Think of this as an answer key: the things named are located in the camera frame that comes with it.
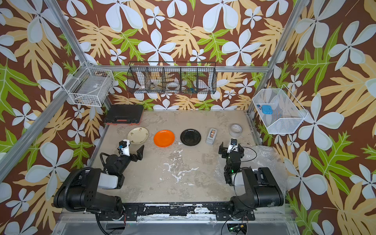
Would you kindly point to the black dinner plate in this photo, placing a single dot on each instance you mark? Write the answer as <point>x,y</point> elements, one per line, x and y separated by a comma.
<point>190,137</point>

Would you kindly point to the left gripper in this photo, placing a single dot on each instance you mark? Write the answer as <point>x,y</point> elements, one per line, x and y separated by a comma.
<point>139,152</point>

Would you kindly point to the blue small object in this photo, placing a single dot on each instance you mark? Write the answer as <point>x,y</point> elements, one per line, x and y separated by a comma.
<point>267,109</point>

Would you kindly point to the grey tape dispenser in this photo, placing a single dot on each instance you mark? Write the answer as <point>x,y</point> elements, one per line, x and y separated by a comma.
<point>211,136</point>

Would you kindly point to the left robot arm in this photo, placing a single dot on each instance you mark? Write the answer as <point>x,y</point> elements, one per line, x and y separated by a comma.
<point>79,192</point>

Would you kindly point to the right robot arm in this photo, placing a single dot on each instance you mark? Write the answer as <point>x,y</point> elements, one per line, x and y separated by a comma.
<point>261,188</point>

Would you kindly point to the white wire basket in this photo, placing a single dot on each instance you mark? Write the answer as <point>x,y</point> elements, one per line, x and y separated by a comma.
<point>89,85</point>
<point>288,112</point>

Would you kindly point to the black wire basket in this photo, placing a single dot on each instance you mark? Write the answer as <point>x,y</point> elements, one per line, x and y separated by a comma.
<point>172,77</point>

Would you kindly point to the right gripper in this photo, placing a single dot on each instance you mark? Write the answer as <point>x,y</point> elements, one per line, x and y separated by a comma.
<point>222,149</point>

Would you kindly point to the clear tape roll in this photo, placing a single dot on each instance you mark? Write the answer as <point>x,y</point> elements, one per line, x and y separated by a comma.
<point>235,130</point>

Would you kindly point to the cream dinner plate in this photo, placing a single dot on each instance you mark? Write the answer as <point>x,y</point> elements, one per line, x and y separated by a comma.
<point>138,135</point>

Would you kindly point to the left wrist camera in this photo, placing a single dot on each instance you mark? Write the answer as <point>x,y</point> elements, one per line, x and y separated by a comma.
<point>124,148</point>

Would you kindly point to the bubble wrap pile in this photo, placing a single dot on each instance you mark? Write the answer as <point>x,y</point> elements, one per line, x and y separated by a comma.
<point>264,164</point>

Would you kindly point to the white wire basket left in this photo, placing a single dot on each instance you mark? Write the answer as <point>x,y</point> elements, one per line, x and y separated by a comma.
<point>89,85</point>

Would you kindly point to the white wire basket right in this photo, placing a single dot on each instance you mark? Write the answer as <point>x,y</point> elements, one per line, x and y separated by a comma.
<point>288,112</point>

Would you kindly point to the black plastic case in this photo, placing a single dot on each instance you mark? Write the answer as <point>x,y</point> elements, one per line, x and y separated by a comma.
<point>124,114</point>

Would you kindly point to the orange dinner plate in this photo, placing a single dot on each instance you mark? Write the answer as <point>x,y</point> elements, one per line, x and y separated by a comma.
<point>164,138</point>

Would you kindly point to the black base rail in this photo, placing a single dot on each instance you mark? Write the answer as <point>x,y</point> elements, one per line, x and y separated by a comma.
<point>217,211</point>

